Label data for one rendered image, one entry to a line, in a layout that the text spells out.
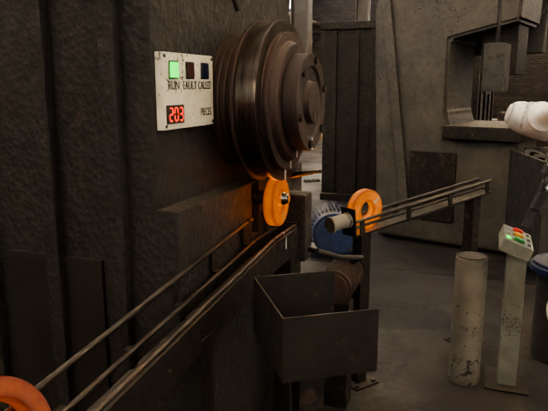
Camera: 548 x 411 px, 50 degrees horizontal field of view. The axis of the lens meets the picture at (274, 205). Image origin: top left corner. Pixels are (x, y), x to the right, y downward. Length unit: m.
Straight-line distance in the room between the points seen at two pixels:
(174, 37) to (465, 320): 1.54
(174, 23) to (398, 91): 3.10
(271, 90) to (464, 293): 1.19
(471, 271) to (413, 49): 2.39
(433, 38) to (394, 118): 0.61
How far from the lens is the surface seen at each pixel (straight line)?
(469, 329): 2.44
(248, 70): 1.59
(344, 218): 2.16
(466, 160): 4.32
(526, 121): 2.17
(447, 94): 4.36
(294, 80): 1.63
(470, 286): 2.38
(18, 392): 1.02
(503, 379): 2.57
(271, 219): 1.77
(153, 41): 1.42
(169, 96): 1.43
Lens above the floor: 1.17
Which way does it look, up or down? 12 degrees down
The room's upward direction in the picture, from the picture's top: straight up
